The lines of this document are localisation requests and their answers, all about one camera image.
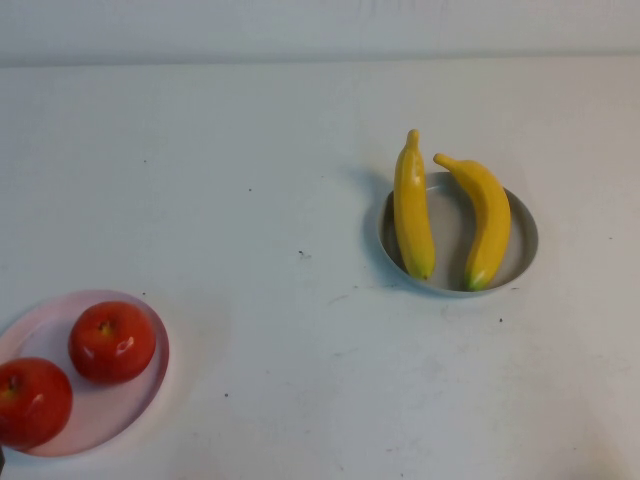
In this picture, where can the grey plate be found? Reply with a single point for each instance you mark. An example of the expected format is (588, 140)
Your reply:
(450, 245)

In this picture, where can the pink plate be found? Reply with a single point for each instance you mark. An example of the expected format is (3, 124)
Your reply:
(115, 405)

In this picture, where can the red plastic apple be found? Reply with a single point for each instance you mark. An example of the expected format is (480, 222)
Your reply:
(35, 405)
(105, 350)

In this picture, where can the yellow plastic banana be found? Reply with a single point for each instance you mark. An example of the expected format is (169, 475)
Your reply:
(487, 225)
(412, 215)

